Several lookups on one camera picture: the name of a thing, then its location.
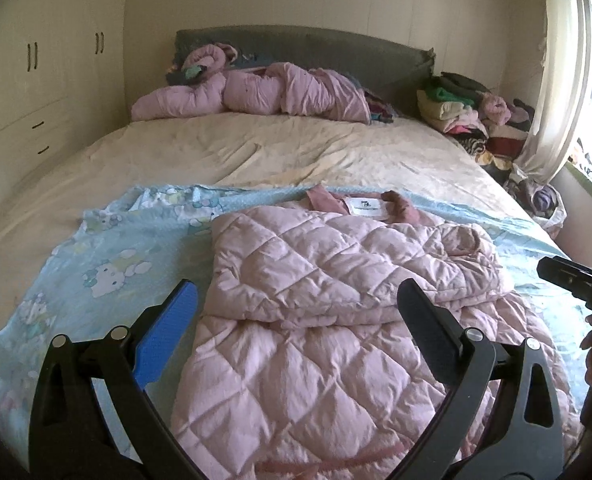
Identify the plastic bag of clothes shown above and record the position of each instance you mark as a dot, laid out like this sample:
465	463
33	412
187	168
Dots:
543	200

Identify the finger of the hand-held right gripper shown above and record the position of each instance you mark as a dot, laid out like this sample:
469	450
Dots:
563	275

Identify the striped cloth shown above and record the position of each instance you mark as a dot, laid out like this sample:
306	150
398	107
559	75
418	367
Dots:
378	107

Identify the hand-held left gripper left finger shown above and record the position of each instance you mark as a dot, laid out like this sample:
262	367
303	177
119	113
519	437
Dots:
168	330

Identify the pile of folded clothes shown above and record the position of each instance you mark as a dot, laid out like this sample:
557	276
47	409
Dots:
456	110

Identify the bed with yellow sheet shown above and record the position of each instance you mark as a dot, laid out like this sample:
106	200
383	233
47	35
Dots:
301	150

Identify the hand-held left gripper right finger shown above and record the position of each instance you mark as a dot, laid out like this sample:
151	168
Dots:
426	330

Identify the cream wardrobe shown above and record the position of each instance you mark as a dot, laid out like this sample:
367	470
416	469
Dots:
41	70

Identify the pink quilted jacket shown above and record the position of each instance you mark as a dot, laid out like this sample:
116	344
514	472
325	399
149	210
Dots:
326	310

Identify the cream curtain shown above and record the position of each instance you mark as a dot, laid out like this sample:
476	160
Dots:
558	70

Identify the blue printed blanket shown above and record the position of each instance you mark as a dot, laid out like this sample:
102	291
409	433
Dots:
106	270

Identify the crumpled pink quilted clothes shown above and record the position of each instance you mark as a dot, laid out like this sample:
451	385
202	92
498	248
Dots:
276	92

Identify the grey headboard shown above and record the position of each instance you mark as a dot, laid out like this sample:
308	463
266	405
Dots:
326	47

